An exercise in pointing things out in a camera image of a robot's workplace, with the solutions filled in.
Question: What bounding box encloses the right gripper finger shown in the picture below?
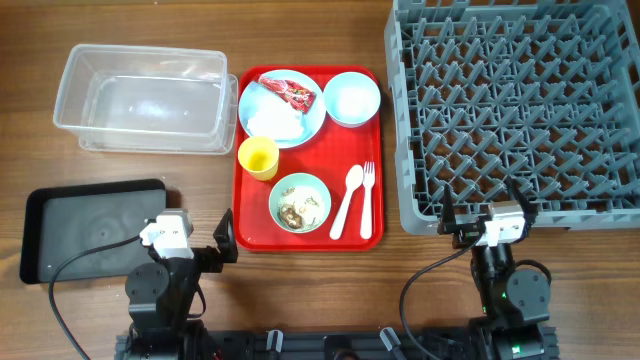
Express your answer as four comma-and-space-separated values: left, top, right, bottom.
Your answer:
439, 185, 457, 235
505, 177, 538, 230

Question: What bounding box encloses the light blue empty bowl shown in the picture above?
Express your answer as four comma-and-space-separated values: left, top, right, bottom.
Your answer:
323, 72, 381, 128

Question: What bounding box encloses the red serving tray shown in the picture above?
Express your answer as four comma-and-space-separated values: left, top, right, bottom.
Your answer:
231, 64, 386, 253

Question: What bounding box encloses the grey dishwasher rack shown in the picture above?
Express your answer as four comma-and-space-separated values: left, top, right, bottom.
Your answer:
384, 0, 639, 234

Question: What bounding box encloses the red snack wrapper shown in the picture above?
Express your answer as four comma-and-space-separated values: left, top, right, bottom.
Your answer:
258, 75, 316, 114

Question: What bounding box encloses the green bowl with food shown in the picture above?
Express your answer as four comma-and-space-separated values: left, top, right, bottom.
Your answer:
268, 173, 332, 234

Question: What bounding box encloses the yellow plastic cup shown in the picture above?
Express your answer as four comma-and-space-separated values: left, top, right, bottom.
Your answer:
237, 136, 280, 181

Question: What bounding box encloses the white plastic spoon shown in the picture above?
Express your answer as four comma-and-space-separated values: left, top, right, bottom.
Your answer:
329, 164, 364, 240

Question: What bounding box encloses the white plastic fork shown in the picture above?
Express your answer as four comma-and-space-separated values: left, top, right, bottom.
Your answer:
360, 162, 375, 239

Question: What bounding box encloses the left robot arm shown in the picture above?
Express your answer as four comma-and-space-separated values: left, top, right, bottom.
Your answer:
114, 209, 238, 359

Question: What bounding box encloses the clear plastic waste bin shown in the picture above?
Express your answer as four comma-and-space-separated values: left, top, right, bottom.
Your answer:
53, 44, 238, 155

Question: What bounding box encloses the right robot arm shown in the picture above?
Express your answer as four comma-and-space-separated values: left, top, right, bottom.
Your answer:
438, 178, 559, 360

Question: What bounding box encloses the white napkin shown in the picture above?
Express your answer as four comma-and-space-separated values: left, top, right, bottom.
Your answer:
247, 99, 304, 141

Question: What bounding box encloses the black plastic tray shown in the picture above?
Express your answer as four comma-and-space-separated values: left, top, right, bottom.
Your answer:
19, 179, 167, 285

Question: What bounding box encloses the light blue plate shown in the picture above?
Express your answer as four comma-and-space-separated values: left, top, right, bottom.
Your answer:
238, 69, 326, 149

